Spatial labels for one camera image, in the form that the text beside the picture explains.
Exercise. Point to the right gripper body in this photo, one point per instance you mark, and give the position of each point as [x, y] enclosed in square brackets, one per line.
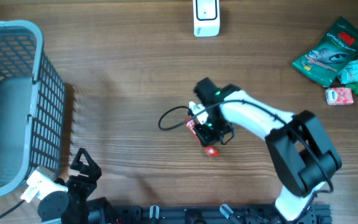
[213, 130]

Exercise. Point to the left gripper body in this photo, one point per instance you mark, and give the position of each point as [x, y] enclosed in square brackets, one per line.
[80, 189]

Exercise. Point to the red stick sachet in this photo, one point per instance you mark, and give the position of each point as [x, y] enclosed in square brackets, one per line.
[210, 150]

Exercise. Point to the red square snack packet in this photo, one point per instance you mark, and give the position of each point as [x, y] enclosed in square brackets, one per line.
[339, 96]

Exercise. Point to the light green tissue packet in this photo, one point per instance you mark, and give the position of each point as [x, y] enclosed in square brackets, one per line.
[349, 74]

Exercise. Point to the green 3M gloves package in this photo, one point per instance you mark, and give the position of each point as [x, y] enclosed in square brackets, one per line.
[334, 51]

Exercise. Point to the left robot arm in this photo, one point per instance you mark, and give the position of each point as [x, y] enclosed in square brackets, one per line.
[72, 206]

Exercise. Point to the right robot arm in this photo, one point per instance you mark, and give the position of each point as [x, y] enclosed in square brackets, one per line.
[303, 155]

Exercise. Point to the white barcode scanner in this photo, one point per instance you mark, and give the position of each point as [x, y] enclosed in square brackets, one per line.
[206, 18]

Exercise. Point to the grey plastic mesh basket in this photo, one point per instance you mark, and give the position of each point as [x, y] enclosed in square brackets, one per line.
[32, 105]

